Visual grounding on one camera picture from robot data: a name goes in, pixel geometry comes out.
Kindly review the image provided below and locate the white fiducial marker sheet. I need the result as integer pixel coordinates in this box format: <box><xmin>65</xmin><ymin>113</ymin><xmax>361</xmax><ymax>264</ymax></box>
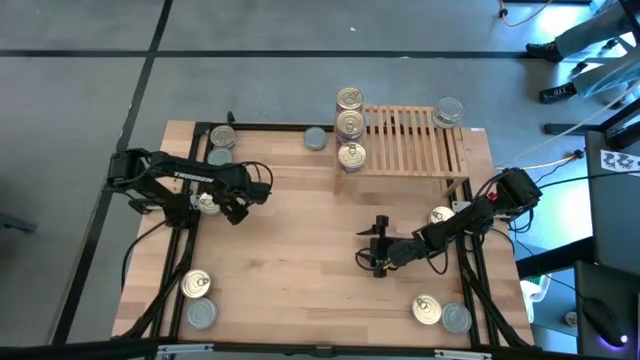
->
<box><xmin>598</xmin><ymin>148</ymin><xmax>640</xmax><ymax>174</ymax></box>

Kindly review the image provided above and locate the cream cable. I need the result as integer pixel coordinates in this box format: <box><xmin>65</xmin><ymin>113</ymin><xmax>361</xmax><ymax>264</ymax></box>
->
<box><xmin>494</xmin><ymin>79</ymin><xmax>640</xmax><ymax>171</ymax></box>

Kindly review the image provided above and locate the black right camera cable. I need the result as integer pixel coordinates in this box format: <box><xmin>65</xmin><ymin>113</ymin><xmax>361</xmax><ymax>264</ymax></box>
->
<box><xmin>354</xmin><ymin>246</ymin><xmax>377</xmax><ymax>270</ymax></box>

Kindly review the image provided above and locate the wooden slatted shelf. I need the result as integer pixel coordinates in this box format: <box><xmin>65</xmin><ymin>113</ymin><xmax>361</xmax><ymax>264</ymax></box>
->
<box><xmin>332</xmin><ymin>103</ymin><xmax>471</xmax><ymax>197</ymax></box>

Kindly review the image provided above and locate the black floor tape strip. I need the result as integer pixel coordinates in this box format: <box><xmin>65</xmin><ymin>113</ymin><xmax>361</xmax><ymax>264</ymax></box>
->
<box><xmin>0</xmin><ymin>48</ymin><xmax>531</xmax><ymax>60</ymax></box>
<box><xmin>51</xmin><ymin>0</ymin><xmax>175</xmax><ymax>346</ymax></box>

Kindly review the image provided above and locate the black computer mouse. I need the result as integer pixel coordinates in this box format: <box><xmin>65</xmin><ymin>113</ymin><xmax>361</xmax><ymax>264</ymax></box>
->
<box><xmin>581</xmin><ymin>295</ymin><xmax>629</xmax><ymax>349</ymax></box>

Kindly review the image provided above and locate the orange floor cable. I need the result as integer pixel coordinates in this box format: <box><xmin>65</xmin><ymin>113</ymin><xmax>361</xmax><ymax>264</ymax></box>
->
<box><xmin>497</xmin><ymin>0</ymin><xmax>556</xmax><ymax>29</ymax></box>

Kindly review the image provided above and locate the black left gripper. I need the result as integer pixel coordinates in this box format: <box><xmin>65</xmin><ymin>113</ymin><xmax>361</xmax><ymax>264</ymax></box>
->
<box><xmin>219</xmin><ymin>179</ymin><xmax>251</xmax><ymax>226</ymax></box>

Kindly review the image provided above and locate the black stand crossbar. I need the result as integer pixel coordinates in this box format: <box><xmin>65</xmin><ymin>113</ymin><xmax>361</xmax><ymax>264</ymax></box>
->
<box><xmin>0</xmin><ymin>338</ymin><xmax>640</xmax><ymax>360</ymax></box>

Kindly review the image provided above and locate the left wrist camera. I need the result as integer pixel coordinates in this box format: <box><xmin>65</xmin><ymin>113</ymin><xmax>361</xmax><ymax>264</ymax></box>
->
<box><xmin>247</xmin><ymin>181</ymin><xmax>273</xmax><ymax>202</ymax></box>

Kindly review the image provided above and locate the green-white label tin can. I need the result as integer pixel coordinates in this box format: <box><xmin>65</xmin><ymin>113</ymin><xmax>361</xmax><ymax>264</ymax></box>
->
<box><xmin>431</xmin><ymin>96</ymin><xmax>466</xmax><ymax>131</ymax></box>
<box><xmin>208</xmin><ymin>124</ymin><xmax>238</xmax><ymax>150</ymax></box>
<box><xmin>441</xmin><ymin>302</ymin><xmax>473</xmax><ymax>336</ymax></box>
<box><xmin>186</xmin><ymin>297</ymin><xmax>219</xmax><ymax>331</ymax></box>
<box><xmin>206</xmin><ymin>147</ymin><xmax>234</xmax><ymax>167</ymax></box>
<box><xmin>302</xmin><ymin>126</ymin><xmax>329</xmax><ymax>152</ymax></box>

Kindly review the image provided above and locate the blue salmon tin can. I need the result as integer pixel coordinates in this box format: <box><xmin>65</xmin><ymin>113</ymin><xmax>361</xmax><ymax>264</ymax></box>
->
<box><xmin>336</xmin><ymin>141</ymin><xmax>368</xmax><ymax>175</ymax></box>
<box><xmin>410</xmin><ymin>293</ymin><xmax>444</xmax><ymax>327</ymax></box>
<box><xmin>334</xmin><ymin>109</ymin><xmax>367</xmax><ymax>145</ymax></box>
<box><xmin>428</xmin><ymin>205</ymin><xmax>456</xmax><ymax>225</ymax></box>
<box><xmin>180</xmin><ymin>268</ymin><xmax>213</xmax><ymax>300</ymax></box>
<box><xmin>195</xmin><ymin>192</ymin><xmax>222</xmax><ymax>217</ymax></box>
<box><xmin>335</xmin><ymin>86</ymin><xmax>365</xmax><ymax>113</ymax></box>

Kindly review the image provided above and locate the grey furniture foot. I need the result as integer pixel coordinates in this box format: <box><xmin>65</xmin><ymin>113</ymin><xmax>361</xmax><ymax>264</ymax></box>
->
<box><xmin>0</xmin><ymin>211</ymin><xmax>39</xmax><ymax>234</ymax></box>

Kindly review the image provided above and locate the black power cable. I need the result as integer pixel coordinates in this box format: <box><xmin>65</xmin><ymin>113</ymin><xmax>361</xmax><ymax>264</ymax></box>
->
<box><xmin>121</xmin><ymin>219</ymin><xmax>166</xmax><ymax>291</ymax></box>

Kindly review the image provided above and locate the grey desk top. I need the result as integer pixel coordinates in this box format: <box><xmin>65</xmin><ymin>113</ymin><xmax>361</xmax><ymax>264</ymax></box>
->
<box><xmin>584</xmin><ymin>128</ymin><xmax>640</xmax><ymax>275</ymax></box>

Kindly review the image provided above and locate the black camera cable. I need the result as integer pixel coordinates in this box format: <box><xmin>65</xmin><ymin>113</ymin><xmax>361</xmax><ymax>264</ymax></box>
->
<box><xmin>354</xmin><ymin>246</ymin><xmax>377</xmax><ymax>270</ymax></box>
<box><xmin>234</xmin><ymin>160</ymin><xmax>275</xmax><ymax>189</ymax></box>

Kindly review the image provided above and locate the black cable bundle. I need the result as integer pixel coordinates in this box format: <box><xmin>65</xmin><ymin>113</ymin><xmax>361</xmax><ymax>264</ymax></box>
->
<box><xmin>492</xmin><ymin>192</ymin><xmax>539</xmax><ymax>236</ymax></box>

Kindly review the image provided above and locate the black desk frame bar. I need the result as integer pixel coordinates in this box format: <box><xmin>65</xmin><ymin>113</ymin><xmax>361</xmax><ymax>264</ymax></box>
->
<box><xmin>543</xmin><ymin>97</ymin><xmax>640</xmax><ymax>151</ymax></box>
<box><xmin>514</xmin><ymin>234</ymin><xmax>596</xmax><ymax>281</ymax></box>

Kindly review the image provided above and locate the black left camera cable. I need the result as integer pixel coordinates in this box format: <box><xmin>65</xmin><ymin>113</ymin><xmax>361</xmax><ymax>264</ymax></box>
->
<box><xmin>234</xmin><ymin>160</ymin><xmax>275</xmax><ymax>189</ymax></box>

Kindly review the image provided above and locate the person's shoe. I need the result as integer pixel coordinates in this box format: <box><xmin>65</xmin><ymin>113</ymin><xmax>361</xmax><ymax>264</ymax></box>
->
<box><xmin>538</xmin><ymin>82</ymin><xmax>582</xmax><ymax>105</ymax></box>
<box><xmin>524</xmin><ymin>41</ymin><xmax>567</xmax><ymax>64</ymax></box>

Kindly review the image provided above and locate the black aluminium table frame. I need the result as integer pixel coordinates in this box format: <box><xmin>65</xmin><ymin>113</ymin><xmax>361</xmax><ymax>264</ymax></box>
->
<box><xmin>119</xmin><ymin>121</ymin><xmax>534</xmax><ymax>351</ymax></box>

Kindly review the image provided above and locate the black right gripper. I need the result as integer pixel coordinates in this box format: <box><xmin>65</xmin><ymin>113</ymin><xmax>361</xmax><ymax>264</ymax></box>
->
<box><xmin>355</xmin><ymin>225</ymin><xmax>419</xmax><ymax>279</ymax></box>

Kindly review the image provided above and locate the thin black cable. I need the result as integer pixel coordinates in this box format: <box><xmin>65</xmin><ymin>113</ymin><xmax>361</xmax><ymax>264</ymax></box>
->
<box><xmin>537</xmin><ymin>170</ymin><xmax>640</xmax><ymax>194</ymax></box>

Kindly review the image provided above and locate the person's leg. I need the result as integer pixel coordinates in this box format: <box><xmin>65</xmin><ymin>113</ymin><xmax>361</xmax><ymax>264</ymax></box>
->
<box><xmin>554</xmin><ymin>2</ymin><xmax>634</xmax><ymax>57</ymax></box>
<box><xmin>569</xmin><ymin>49</ymin><xmax>640</xmax><ymax>101</ymax></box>

